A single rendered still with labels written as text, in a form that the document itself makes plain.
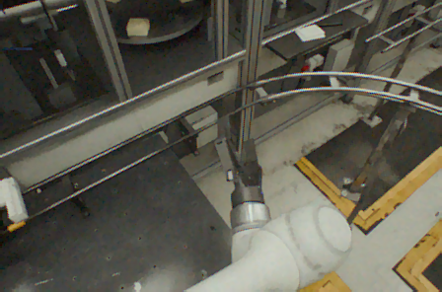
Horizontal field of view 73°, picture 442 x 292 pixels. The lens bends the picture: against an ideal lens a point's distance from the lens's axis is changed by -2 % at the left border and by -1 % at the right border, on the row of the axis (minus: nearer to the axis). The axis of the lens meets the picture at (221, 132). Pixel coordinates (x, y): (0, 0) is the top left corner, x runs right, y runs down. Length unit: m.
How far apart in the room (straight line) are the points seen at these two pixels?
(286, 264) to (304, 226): 0.06
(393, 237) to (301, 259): 1.56
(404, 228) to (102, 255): 1.62
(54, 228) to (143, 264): 0.34
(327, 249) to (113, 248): 0.77
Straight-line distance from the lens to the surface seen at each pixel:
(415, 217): 2.14
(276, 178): 1.98
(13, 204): 1.04
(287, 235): 0.48
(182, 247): 1.04
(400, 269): 1.94
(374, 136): 2.39
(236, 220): 0.66
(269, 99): 1.24
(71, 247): 1.14
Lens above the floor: 1.65
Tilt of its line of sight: 50 degrees down
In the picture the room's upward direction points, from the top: straight up
